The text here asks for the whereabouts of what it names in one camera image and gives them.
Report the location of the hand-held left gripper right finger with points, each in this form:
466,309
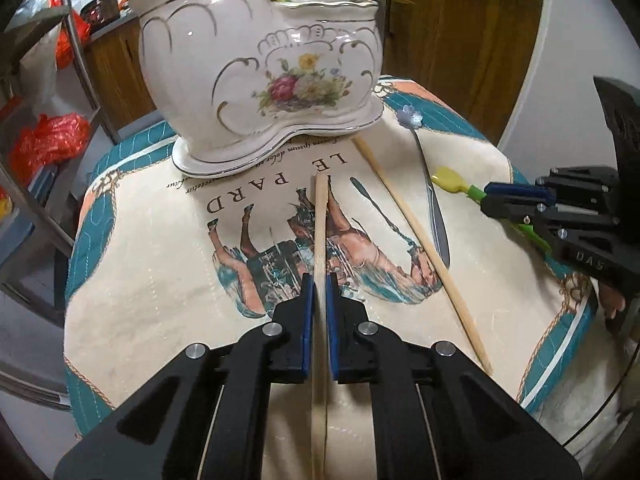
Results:
332,330

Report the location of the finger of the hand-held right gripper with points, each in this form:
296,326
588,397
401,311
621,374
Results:
515,191
505,210

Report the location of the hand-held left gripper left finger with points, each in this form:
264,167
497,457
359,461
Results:
307,330

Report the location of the wooden chopstick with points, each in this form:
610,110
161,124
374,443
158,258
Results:
425,250
320,220

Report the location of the white floral ceramic utensil holder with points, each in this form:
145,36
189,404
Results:
200,60

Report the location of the person's right hand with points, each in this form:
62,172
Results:
612,300

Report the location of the printed horse tablecloth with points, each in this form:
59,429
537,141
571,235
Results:
150,260

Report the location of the white ceramic drip tray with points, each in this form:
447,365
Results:
210,160

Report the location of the metal shelf rack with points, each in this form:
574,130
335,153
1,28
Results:
30,220

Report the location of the red plastic bag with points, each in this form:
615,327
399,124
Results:
65,40
45,140

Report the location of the dark red rice cooker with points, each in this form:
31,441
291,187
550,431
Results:
100,7

